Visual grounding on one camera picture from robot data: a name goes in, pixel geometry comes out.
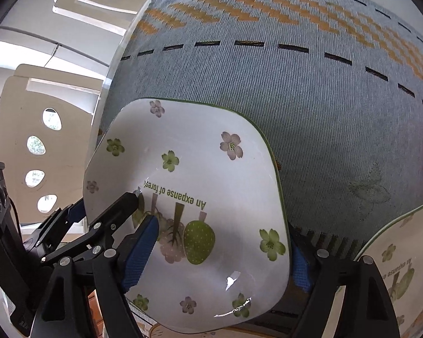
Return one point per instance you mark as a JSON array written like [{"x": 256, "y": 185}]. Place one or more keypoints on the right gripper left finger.
[{"x": 115, "y": 272}]

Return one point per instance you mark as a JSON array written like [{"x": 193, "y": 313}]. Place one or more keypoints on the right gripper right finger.
[{"x": 319, "y": 275}]

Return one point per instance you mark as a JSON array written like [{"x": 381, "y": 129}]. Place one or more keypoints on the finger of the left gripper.
[
  {"x": 49, "y": 234},
  {"x": 101, "y": 230}
]

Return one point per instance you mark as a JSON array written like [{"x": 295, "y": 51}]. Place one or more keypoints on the beige chair near left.
[{"x": 45, "y": 126}]

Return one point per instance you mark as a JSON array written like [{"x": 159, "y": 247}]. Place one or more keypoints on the blue woven table runner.
[{"x": 335, "y": 85}]

